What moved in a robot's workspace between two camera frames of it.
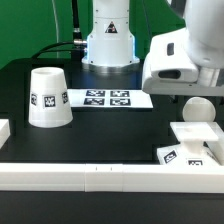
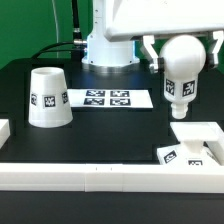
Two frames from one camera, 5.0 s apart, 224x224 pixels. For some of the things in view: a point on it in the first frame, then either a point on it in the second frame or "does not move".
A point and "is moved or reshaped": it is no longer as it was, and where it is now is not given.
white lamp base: (192, 151) does not move
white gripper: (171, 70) -> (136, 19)
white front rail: (111, 178) does not move
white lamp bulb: (198, 109) is moved or reshaped
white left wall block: (4, 131) does not move
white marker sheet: (108, 98) does not move
